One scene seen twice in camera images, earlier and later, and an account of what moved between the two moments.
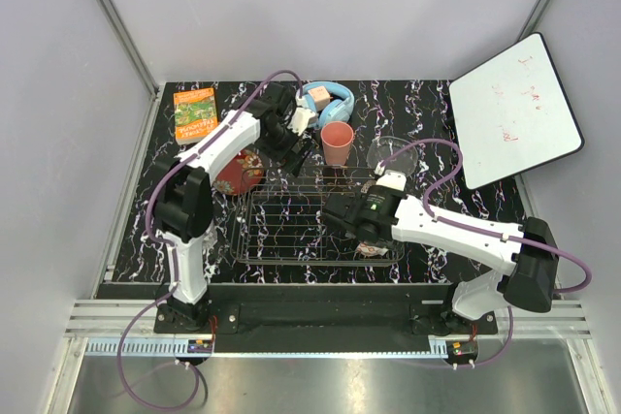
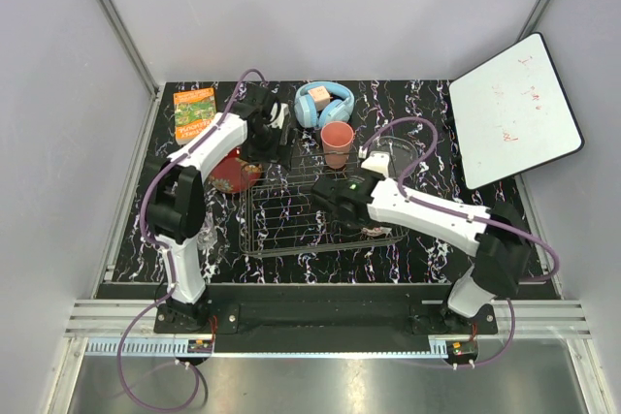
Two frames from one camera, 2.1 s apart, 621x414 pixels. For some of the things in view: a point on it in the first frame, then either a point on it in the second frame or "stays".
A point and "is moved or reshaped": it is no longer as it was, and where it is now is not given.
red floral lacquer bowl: (241, 175) stays
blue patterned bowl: (365, 249) is moved or reshaped
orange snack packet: (195, 114) stays
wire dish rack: (277, 219) is moved or reshaped
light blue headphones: (342, 103) stays
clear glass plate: (384, 146) stays
